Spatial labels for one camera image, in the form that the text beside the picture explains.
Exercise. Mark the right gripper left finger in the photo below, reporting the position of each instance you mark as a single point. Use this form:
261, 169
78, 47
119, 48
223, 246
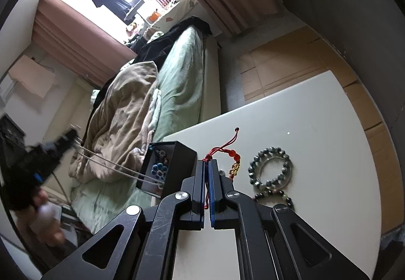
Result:
138, 243

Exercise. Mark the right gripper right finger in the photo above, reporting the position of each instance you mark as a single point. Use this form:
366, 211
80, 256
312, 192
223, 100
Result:
273, 242

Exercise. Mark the black jewelry box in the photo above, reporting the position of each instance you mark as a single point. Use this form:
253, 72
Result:
165, 166

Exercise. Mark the person's left hand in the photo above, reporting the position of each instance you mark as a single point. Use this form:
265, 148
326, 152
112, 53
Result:
39, 220

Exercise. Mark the green bed sheet mattress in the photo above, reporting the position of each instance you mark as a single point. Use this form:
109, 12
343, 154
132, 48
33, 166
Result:
180, 103

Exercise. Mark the beige blanket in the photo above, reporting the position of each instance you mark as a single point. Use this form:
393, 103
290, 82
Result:
118, 133

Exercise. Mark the black clothing on bed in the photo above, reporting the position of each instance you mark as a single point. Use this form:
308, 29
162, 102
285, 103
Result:
158, 50

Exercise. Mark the cluttered windowsill desk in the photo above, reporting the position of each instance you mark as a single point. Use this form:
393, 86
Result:
139, 15

